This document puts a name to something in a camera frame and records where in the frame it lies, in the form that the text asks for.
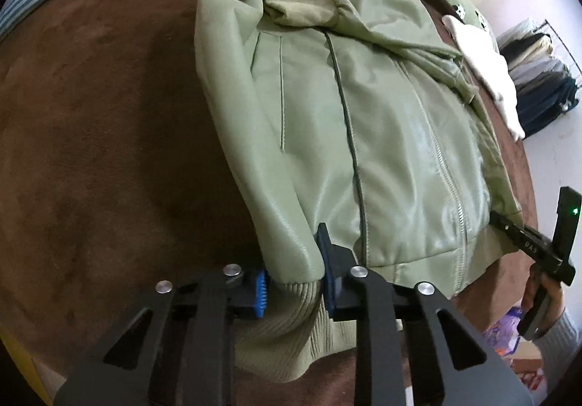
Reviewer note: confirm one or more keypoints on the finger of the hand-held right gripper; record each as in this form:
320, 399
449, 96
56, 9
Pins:
504, 226

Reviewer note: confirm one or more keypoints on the person's right hand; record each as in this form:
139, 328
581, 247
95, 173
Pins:
554, 301

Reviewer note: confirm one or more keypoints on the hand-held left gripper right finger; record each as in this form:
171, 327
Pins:
329, 292

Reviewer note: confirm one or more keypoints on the purple printed bag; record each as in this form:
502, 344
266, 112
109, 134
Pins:
502, 331

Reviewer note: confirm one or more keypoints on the black clothes rack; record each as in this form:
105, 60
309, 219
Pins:
564, 51

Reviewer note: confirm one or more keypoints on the green jacket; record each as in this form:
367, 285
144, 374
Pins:
386, 138

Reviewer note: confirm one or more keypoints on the row of hanging clothes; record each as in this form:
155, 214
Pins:
541, 79

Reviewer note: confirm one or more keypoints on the white fleece garment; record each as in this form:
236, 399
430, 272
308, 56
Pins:
486, 65

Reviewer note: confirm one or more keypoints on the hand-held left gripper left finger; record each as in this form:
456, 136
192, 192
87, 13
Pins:
260, 292

